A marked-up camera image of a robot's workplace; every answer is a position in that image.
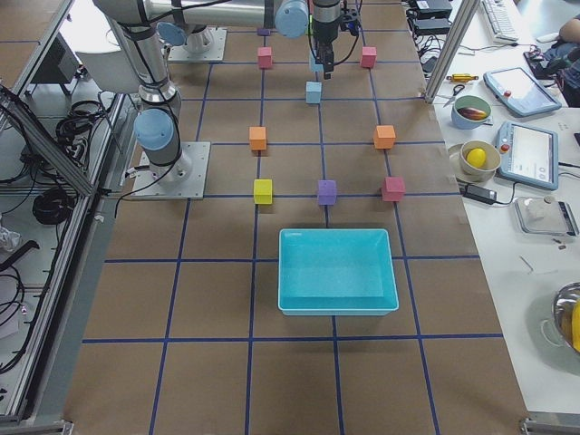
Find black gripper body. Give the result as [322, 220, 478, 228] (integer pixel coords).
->
[313, 8, 361, 45]

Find light blue block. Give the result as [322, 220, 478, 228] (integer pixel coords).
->
[309, 52, 324, 73]
[305, 82, 323, 104]

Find pink block far left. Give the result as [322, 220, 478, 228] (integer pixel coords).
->
[360, 46, 377, 69]

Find pink block near base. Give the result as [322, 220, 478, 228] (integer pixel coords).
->
[257, 46, 274, 70]

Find orange block far side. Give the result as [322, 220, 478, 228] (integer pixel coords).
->
[373, 125, 396, 150]

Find orange block near bases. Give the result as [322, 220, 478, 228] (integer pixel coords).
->
[248, 126, 267, 151]

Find purple block right side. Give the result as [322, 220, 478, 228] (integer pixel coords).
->
[317, 179, 338, 206]

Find scissors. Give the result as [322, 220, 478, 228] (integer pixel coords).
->
[444, 83, 465, 107]

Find pink block far right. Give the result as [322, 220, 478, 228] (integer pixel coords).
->
[382, 177, 406, 202]

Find yellow foam block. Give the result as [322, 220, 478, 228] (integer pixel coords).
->
[253, 179, 274, 205]

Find blue bowl with fruit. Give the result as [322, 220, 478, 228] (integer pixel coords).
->
[451, 95, 491, 130]

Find beige bowl with lemon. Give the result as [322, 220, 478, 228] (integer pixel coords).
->
[448, 140, 501, 183]

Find teach pendant tablet far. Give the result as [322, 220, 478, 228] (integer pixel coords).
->
[483, 67, 562, 117]

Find teach pendant tablet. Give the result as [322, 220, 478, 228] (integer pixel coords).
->
[483, 67, 562, 117]
[496, 121, 559, 191]

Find black power adapter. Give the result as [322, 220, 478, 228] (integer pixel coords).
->
[461, 184, 497, 205]

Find teal plastic tray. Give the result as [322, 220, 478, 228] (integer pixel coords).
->
[277, 228, 400, 316]

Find teach pendant tablet near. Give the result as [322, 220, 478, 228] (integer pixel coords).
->
[496, 121, 559, 191]

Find kitchen scale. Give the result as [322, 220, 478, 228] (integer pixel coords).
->
[514, 197, 579, 237]

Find metal bowl with banana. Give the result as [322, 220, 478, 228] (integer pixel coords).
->
[540, 282, 579, 357]

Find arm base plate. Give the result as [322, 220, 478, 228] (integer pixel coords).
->
[131, 141, 211, 200]
[168, 27, 227, 63]

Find aluminium frame post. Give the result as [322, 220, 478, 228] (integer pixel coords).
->
[424, 0, 479, 103]

